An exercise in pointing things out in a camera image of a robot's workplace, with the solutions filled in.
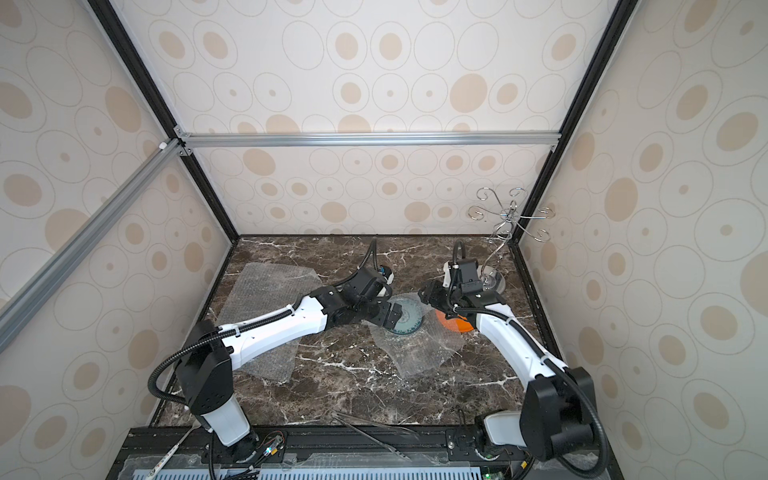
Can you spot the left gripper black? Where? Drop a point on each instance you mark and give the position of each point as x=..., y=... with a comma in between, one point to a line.
x=384, y=317

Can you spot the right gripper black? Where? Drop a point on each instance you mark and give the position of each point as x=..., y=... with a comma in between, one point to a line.
x=435, y=293

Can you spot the orange dinner plate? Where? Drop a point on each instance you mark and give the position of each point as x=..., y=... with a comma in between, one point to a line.
x=457, y=324

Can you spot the teal patterned dinner plate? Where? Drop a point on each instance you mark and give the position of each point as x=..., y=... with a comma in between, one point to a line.
x=411, y=317

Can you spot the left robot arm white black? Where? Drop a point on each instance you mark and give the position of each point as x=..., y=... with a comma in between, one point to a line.
x=199, y=376

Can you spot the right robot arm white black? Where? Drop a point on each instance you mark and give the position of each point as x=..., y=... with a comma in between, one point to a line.
x=558, y=419

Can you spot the chrome mug tree stand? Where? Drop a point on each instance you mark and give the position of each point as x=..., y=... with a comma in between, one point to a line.
x=508, y=217

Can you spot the silver fork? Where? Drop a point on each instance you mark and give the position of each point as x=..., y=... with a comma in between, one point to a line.
x=170, y=453

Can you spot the horizontal aluminium rail back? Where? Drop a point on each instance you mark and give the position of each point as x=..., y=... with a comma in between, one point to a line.
x=372, y=139

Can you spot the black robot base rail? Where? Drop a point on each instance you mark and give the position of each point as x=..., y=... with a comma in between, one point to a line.
x=330, y=452

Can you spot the diagonal aluminium rail left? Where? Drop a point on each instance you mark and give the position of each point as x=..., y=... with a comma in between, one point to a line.
x=22, y=308

